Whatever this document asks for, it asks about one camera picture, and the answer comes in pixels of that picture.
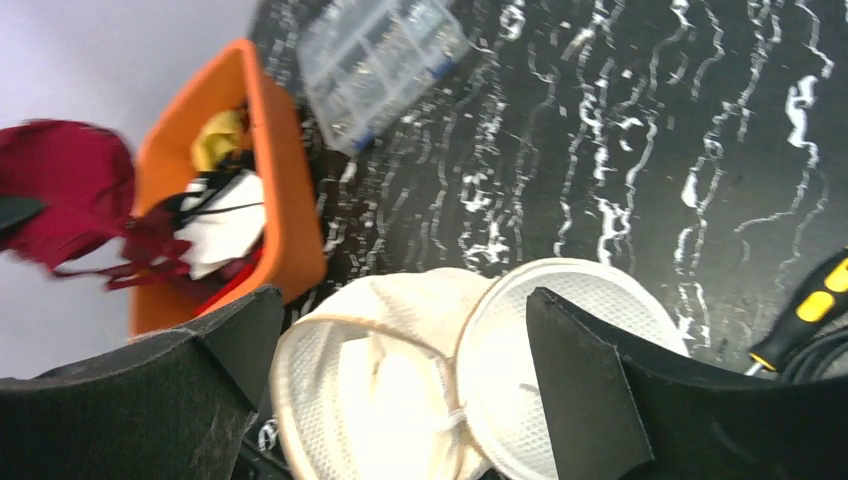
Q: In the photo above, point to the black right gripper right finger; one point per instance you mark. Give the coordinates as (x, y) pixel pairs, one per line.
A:
(620, 407)

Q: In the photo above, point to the orange plastic basin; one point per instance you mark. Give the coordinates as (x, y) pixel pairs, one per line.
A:
(292, 258)

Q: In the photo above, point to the clear plastic screw box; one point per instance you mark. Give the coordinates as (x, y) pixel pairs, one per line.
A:
(364, 63)

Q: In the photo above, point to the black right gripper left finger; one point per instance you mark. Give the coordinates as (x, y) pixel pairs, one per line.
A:
(173, 404)

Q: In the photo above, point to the maroon bra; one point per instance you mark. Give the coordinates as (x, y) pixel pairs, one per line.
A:
(197, 290)

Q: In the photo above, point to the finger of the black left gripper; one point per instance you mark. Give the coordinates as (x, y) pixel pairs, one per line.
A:
(18, 210)

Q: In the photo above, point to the black yellow screwdriver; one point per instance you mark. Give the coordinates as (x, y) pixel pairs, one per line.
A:
(819, 299)

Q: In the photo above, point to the white mesh bag beige trim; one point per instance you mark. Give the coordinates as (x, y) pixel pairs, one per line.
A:
(430, 375)

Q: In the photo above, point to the yellow cloth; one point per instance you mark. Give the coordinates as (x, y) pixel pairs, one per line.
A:
(218, 137)

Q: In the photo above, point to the crimson red bra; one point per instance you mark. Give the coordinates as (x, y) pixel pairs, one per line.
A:
(85, 176)

